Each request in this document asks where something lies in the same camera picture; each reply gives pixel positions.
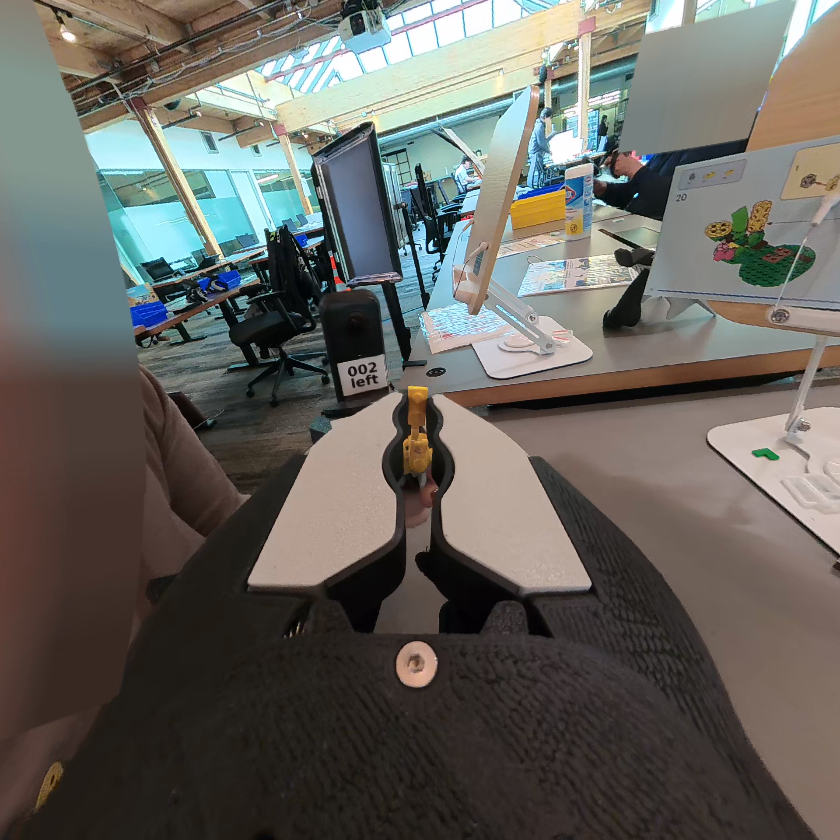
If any person's left hand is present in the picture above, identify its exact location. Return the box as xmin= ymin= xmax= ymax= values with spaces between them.
xmin=405 ymin=474 xmax=440 ymax=530

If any yellow toy brick assembly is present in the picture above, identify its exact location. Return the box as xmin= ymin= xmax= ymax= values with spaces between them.
xmin=402 ymin=386 xmax=435 ymax=479

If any colourful leaflet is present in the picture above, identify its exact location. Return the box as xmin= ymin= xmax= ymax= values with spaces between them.
xmin=517 ymin=254 xmax=642 ymax=298

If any clear plastic tray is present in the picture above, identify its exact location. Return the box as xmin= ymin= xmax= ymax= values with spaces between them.
xmin=783 ymin=471 xmax=840 ymax=514

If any yellow storage bin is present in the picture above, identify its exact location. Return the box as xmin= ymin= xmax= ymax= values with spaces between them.
xmin=510 ymin=186 xmax=567 ymax=231

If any black monitor on stand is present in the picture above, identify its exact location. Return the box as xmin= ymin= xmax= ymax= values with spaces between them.
xmin=311 ymin=122 xmax=429 ymax=368

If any person's left forearm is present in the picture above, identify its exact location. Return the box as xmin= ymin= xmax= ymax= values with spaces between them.
xmin=134 ymin=367 xmax=253 ymax=595

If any toy brick instruction booklet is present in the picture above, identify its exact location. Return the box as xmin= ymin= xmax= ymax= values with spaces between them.
xmin=645 ymin=134 xmax=840 ymax=308

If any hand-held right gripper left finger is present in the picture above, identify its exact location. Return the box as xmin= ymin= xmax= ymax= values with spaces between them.
xmin=248 ymin=392 xmax=409 ymax=599

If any wooden support post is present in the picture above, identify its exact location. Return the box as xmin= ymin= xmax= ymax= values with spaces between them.
xmin=130 ymin=98 xmax=225 ymax=258

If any white wipes canister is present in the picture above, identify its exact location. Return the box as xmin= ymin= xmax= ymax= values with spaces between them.
xmin=563 ymin=163 xmax=595 ymax=241

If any person's torso clothing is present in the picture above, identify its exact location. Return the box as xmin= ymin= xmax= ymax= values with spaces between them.
xmin=0 ymin=715 xmax=126 ymax=840

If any black office chair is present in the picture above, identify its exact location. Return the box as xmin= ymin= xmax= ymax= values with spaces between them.
xmin=228 ymin=225 xmax=332 ymax=407

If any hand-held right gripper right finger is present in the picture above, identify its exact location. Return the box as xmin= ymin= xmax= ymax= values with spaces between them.
xmin=425 ymin=394 xmax=593 ymax=599

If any grey desk with wooden edge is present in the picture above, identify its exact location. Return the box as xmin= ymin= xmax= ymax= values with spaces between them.
xmin=402 ymin=203 xmax=840 ymax=409

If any ceiling projector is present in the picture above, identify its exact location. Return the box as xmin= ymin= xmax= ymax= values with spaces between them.
xmin=338 ymin=0 xmax=393 ymax=55

